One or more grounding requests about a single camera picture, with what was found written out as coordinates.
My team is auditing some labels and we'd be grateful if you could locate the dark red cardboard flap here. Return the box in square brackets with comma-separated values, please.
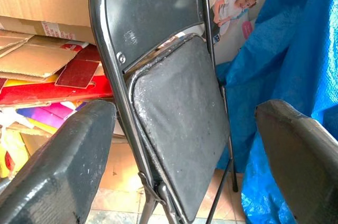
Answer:
[54, 59, 100, 89]

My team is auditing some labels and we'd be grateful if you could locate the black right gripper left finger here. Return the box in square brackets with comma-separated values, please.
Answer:
[0, 99, 117, 224]

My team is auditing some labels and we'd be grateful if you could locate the red flattened cardboard box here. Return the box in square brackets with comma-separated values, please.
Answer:
[0, 75, 114, 108]

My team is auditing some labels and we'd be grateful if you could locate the yellow cardboard piece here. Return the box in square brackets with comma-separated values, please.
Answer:
[0, 128, 30, 180]

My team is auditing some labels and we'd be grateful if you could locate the purple pink cardboard sheet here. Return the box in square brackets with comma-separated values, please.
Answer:
[16, 102, 88, 129]

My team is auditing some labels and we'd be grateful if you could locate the large brown cardboard box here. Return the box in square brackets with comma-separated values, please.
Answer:
[0, 0, 96, 45]

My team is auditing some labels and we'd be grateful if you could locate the blue plastic tarpaulin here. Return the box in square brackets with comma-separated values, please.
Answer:
[215, 0, 338, 224]

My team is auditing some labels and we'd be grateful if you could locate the black folding metal chair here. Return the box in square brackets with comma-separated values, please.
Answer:
[89, 0, 239, 224]

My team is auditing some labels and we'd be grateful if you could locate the white box with child picture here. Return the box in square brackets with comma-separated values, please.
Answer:
[204, 0, 268, 63]

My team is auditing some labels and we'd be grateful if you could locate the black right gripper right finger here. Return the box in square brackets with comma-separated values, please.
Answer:
[254, 99, 338, 224]

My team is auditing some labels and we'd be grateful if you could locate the flattened brown cardboard sheet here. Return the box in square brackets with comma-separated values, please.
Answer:
[0, 30, 89, 82]

